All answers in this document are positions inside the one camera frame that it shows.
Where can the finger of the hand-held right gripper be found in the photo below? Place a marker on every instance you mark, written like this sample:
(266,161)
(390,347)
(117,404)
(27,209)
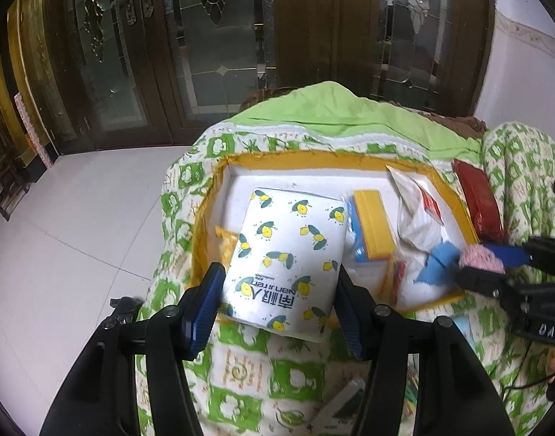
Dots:
(509,255)
(484,280)

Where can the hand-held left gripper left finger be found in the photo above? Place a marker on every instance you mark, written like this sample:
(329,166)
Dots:
(205,309)

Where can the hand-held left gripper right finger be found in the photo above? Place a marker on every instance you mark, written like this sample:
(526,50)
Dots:
(350,318)

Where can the pink knitted item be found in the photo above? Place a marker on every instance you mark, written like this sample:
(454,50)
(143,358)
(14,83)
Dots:
(479,259)

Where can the blue knitted gloves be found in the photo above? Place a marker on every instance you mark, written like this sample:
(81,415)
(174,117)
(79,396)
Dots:
(441,263)

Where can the lemon print tissue pack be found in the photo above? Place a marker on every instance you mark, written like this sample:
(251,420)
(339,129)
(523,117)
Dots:
(282,254)

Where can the bag of yellow blue sponges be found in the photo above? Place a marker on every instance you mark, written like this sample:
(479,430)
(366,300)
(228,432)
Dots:
(373,227)

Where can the shallow box with yellow tape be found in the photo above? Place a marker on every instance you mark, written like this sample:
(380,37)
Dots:
(304,179)

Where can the light blue packet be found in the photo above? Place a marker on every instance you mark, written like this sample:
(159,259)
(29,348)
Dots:
(464,331)

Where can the dark red foil packet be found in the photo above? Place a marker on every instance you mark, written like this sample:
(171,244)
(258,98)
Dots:
(479,204)

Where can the green printed blanket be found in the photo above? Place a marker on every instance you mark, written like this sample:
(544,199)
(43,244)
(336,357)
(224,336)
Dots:
(241,372)

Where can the yellow snack packet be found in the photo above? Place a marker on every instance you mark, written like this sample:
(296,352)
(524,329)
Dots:
(225,238)

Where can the white bag with red label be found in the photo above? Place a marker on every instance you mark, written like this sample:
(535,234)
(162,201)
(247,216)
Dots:
(413,227)

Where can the bag of green sticks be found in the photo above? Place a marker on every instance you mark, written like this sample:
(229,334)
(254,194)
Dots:
(411,390)

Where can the dark wooden furniture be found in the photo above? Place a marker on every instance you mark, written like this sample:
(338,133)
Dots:
(3,186)

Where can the wooden glass door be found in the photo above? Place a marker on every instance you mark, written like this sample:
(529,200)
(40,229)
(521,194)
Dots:
(418,32)
(105,54)
(223,32)

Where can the patterned flat box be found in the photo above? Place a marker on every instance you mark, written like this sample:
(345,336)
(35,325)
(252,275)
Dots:
(30,127)

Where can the gold door frame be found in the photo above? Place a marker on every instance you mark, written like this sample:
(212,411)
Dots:
(18,77)

